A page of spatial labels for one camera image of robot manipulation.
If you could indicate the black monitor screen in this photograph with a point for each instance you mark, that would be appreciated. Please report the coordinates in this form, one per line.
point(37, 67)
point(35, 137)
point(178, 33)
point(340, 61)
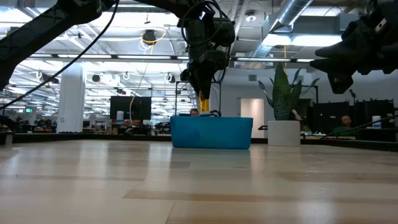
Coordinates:
point(124, 107)

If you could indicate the black table frame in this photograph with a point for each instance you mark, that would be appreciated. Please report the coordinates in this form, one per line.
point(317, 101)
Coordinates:
point(93, 137)

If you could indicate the green snake plant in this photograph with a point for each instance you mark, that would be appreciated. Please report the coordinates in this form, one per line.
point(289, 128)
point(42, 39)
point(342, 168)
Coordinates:
point(281, 93)

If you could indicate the person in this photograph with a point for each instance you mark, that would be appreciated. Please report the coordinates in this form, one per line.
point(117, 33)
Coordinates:
point(194, 112)
point(345, 126)

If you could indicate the black chair armrest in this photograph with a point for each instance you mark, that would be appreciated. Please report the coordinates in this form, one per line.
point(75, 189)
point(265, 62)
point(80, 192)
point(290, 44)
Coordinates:
point(262, 127)

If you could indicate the white building column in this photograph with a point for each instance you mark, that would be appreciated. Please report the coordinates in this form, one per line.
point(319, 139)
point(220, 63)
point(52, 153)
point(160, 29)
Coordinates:
point(71, 99)

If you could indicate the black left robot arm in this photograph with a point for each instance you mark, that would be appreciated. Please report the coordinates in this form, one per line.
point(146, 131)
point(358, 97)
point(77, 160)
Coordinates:
point(37, 31)

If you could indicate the yellow pill bottle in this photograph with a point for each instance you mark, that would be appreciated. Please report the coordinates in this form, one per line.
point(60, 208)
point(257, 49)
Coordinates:
point(204, 104)

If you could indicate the black diagonal frame strut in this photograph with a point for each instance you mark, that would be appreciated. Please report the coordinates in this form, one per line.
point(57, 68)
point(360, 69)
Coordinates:
point(357, 127)

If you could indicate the black ceiling device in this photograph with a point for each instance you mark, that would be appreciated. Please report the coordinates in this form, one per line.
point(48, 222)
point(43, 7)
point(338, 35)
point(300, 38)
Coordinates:
point(149, 36)

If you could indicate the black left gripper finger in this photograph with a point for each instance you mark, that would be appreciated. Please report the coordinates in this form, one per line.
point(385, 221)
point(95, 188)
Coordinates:
point(194, 81)
point(208, 84)

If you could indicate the white planter pot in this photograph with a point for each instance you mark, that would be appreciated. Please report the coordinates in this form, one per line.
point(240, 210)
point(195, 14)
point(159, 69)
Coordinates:
point(283, 133)

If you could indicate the silver ventilation duct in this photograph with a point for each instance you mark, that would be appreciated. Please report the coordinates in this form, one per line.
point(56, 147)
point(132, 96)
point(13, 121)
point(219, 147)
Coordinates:
point(289, 12)

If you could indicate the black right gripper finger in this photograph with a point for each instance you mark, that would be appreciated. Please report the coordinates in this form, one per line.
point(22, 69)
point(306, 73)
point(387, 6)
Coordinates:
point(337, 76)
point(342, 49)

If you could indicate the blue plastic basket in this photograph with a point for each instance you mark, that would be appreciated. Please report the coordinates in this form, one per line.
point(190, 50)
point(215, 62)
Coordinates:
point(211, 132)

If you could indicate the white canister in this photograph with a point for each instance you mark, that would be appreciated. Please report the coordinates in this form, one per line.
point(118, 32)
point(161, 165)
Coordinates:
point(119, 117)
point(376, 122)

